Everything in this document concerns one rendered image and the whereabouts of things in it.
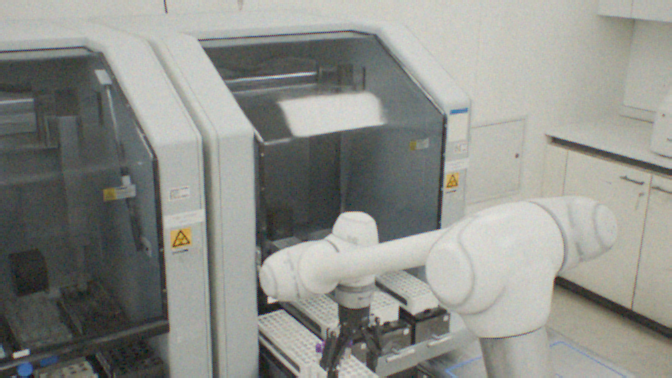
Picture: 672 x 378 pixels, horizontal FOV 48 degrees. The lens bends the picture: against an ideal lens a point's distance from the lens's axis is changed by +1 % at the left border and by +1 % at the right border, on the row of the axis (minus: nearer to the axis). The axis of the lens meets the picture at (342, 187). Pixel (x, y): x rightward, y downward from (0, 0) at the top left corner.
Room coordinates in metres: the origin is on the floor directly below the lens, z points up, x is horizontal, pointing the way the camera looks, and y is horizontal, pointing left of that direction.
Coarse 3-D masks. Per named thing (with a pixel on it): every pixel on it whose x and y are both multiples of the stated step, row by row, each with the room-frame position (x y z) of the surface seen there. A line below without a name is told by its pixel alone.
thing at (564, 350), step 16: (560, 336) 1.86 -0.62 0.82; (448, 352) 1.76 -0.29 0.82; (464, 352) 1.77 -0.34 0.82; (480, 352) 1.77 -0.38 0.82; (560, 352) 1.78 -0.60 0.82; (576, 352) 1.78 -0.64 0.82; (592, 352) 1.78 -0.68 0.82; (432, 368) 1.68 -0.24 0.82; (448, 368) 1.69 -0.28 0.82; (464, 368) 1.69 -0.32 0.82; (480, 368) 1.69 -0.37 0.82; (560, 368) 1.70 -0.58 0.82; (576, 368) 1.70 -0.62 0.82; (592, 368) 1.70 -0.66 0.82; (608, 368) 1.70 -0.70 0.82; (624, 368) 1.70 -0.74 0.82
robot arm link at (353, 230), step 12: (348, 216) 1.51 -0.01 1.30; (360, 216) 1.52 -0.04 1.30; (336, 228) 1.50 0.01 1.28; (348, 228) 1.49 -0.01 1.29; (360, 228) 1.49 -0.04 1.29; (372, 228) 1.50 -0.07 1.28; (336, 240) 1.48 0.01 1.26; (348, 240) 1.48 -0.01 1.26; (360, 240) 1.48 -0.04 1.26; (372, 240) 1.49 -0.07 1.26; (372, 276) 1.50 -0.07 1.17
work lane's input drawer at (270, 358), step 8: (264, 352) 1.78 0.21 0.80; (264, 360) 1.76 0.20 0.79; (272, 360) 1.74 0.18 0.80; (264, 368) 1.76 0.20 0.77; (272, 368) 1.72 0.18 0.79; (280, 368) 1.70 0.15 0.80; (288, 368) 1.68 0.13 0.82; (272, 376) 1.72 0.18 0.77; (280, 376) 1.68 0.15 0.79; (288, 376) 1.66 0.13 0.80; (296, 376) 1.64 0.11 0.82
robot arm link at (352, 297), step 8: (336, 288) 1.51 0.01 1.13; (344, 288) 1.49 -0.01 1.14; (352, 288) 1.48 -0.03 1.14; (360, 288) 1.48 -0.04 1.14; (368, 288) 1.49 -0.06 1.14; (336, 296) 1.51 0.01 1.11; (344, 296) 1.49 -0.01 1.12; (352, 296) 1.48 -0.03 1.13; (360, 296) 1.48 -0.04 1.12; (368, 296) 1.50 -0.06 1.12; (344, 304) 1.49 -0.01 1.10; (352, 304) 1.48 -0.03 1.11; (360, 304) 1.49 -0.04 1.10; (368, 304) 1.50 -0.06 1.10
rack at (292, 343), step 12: (276, 312) 1.89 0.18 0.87; (264, 324) 1.82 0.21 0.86; (276, 324) 1.82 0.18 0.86; (288, 324) 1.82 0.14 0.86; (300, 324) 1.83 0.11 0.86; (264, 336) 1.82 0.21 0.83; (276, 336) 1.76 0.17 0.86; (288, 336) 1.76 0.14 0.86; (300, 336) 1.76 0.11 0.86; (312, 336) 1.76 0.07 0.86; (276, 348) 1.76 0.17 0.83; (288, 348) 1.70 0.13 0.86; (300, 348) 1.70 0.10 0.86; (312, 348) 1.70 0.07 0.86; (288, 360) 1.73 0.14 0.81; (300, 360) 1.64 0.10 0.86; (300, 372) 1.67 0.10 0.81
